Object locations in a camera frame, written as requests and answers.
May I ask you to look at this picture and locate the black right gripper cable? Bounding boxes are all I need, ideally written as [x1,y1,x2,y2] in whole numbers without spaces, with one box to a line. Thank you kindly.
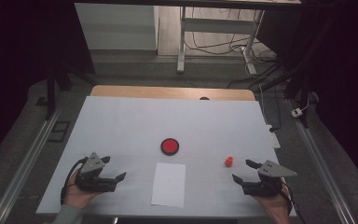
[280,177,307,224]

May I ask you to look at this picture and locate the white-legged desk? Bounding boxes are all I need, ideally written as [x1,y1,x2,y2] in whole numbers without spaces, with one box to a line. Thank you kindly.
[74,0,302,77]

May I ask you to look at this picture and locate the person's left hand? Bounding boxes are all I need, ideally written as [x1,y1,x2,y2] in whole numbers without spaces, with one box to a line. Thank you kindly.
[62,167,103,210]

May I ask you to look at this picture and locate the white power strip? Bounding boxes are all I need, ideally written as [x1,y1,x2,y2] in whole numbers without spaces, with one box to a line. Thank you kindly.
[266,124,282,149]

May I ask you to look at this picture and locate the white table cover sheet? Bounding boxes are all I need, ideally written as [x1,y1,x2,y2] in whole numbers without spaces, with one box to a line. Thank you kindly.
[35,95,297,218]

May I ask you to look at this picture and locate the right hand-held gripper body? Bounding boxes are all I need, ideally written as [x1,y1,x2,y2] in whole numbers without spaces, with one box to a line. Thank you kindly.
[241,160,298,198]

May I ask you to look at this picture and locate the white paper sheet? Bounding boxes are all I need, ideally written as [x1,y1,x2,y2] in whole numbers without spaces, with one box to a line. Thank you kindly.
[150,161,186,208]

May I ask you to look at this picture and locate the metal floor rail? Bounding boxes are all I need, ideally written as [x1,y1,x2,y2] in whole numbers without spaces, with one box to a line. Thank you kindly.
[287,99,357,224]
[0,105,62,224]

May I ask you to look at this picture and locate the white cabinet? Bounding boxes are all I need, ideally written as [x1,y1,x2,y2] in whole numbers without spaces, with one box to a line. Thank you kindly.
[74,3,159,51]

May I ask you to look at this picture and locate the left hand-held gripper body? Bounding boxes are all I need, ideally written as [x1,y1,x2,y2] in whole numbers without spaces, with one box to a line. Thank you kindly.
[75,151,118,193]

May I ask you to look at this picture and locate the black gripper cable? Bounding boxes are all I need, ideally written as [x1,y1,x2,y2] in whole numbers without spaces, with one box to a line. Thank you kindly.
[60,157,90,205]
[280,177,307,224]

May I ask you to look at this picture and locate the black stand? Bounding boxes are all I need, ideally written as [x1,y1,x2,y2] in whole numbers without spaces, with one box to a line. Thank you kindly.
[45,62,97,121]
[260,62,312,129]

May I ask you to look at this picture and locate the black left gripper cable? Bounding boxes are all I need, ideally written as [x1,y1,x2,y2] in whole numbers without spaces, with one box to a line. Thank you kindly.
[60,157,90,205]

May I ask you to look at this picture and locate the person's right hand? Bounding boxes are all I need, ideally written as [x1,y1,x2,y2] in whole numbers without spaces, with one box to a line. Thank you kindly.
[253,176,293,219]

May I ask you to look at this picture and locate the round red ink pad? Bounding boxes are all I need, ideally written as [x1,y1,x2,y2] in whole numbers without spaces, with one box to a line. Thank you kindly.
[159,137,180,157]

